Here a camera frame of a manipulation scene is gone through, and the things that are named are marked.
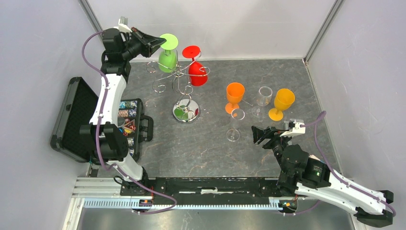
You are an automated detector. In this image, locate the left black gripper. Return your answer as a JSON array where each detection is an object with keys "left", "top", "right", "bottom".
[{"left": 121, "top": 28, "right": 166, "bottom": 61}]

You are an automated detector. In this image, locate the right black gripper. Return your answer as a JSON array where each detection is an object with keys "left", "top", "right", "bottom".
[{"left": 250, "top": 125, "right": 293, "bottom": 175}]

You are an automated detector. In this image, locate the green wine glass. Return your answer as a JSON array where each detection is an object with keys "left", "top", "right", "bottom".
[{"left": 158, "top": 34, "right": 179, "bottom": 73}]

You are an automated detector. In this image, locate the clear wine glass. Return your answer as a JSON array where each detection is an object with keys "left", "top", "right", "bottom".
[
  {"left": 251, "top": 86, "right": 273, "bottom": 117},
  {"left": 226, "top": 108, "right": 245, "bottom": 142}
]

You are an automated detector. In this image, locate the clear wine glass front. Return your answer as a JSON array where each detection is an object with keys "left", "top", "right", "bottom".
[{"left": 251, "top": 86, "right": 273, "bottom": 117}]

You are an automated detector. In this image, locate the yellow wine glass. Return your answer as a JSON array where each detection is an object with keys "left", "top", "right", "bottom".
[{"left": 268, "top": 88, "right": 295, "bottom": 121}]

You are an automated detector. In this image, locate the orange wine glass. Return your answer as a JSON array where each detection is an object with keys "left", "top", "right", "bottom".
[{"left": 225, "top": 82, "right": 245, "bottom": 114}]

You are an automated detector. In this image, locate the red wine glass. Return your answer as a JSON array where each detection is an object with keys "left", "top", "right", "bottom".
[{"left": 182, "top": 45, "right": 208, "bottom": 87}]

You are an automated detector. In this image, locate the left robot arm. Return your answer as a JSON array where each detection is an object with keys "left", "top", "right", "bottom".
[{"left": 79, "top": 27, "right": 166, "bottom": 195}]

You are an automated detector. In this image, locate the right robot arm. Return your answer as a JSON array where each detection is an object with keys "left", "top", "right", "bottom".
[{"left": 251, "top": 124, "right": 395, "bottom": 228}]

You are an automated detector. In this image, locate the chrome wine glass rack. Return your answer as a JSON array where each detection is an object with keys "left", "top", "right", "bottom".
[{"left": 152, "top": 52, "right": 211, "bottom": 125}]

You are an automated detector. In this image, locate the black poker chip case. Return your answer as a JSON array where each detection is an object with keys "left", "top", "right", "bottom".
[{"left": 50, "top": 77, "right": 154, "bottom": 164}]

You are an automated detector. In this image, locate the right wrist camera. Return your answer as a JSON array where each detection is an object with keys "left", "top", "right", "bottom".
[{"left": 280, "top": 119, "right": 306, "bottom": 137}]

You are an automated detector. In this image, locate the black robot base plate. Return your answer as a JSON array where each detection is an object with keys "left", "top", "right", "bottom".
[{"left": 113, "top": 176, "right": 298, "bottom": 207}]

